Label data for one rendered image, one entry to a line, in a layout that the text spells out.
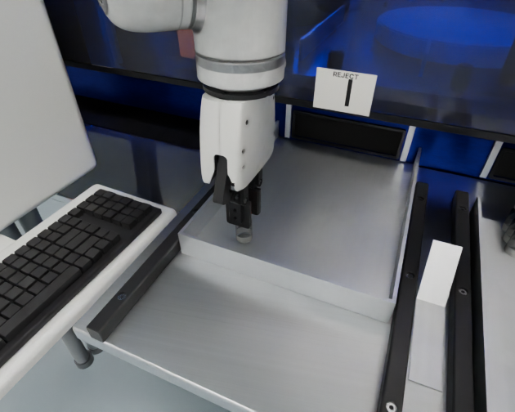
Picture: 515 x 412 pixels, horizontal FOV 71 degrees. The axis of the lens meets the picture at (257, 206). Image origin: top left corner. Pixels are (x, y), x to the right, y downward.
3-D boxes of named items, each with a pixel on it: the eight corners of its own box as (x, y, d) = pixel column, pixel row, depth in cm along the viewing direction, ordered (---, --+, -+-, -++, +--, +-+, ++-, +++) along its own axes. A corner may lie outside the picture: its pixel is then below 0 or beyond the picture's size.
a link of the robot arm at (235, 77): (223, 33, 38) (225, 62, 40) (176, 55, 32) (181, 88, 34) (298, 42, 36) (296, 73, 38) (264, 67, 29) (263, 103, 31)
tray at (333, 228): (276, 136, 71) (276, 120, 69) (415, 165, 63) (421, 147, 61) (181, 253, 47) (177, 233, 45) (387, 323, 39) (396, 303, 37)
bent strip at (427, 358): (418, 273, 44) (433, 239, 41) (445, 280, 43) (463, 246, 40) (408, 380, 34) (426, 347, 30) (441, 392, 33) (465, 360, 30)
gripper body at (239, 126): (230, 53, 40) (233, 144, 47) (178, 82, 33) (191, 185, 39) (294, 62, 38) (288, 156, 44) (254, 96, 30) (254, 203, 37)
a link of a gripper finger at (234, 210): (226, 175, 42) (229, 219, 46) (213, 190, 40) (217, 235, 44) (252, 181, 41) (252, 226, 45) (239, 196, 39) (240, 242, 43)
